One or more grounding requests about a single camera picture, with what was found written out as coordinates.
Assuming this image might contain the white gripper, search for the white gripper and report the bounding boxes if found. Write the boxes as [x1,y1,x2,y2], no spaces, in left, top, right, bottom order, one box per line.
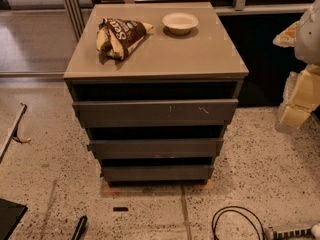
[272,21,320,129]

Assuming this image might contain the grey bottom drawer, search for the grey bottom drawer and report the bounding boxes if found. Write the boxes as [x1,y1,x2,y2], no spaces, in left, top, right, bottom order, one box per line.
[103,165,213,182]

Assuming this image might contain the grey drawer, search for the grey drawer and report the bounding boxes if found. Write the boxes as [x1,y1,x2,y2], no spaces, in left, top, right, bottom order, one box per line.
[90,138,223,159]
[103,165,213,182]
[73,99,238,128]

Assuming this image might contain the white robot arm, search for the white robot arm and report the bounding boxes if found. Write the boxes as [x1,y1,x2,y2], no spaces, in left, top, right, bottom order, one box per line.
[273,0,320,131]

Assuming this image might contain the grey top drawer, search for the grey top drawer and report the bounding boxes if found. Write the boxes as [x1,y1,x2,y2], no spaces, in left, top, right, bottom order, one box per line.
[73,99,238,128]

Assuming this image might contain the grey drawer cabinet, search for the grey drawer cabinet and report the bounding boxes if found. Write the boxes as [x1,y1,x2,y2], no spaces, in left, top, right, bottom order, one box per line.
[64,3,248,174]

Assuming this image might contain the grey middle drawer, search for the grey middle drawer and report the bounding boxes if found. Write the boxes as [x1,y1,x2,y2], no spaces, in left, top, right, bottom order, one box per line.
[90,138,223,159]

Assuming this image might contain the white paper bowl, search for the white paper bowl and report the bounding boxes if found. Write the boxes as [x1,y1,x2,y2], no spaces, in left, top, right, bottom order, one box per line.
[162,13,199,35]

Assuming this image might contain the grey power strip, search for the grey power strip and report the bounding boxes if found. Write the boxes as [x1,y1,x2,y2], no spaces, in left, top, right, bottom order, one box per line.
[264,221,320,240]

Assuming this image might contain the brown chip bag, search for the brown chip bag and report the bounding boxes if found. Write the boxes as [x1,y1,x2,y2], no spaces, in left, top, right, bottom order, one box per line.
[96,18,153,61]

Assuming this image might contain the small black floor tag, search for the small black floor tag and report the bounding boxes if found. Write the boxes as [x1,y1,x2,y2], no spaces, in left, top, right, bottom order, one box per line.
[113,206,129,212]

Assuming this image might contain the metal bar on floor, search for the metal bar on floor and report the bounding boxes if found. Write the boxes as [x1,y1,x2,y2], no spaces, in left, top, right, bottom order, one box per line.
[0,103,27,162]

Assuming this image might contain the black flat object corner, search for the black flat object corner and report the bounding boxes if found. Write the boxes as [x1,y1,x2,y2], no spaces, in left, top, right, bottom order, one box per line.
[0,199,28,240]

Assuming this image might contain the black cable loop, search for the black cable loop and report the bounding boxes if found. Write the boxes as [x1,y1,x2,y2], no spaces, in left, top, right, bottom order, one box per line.
[211,205,266,240]

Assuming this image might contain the black handle on floor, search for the black handle on floor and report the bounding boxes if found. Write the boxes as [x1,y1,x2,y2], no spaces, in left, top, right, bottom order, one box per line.
[71,216,87,240]

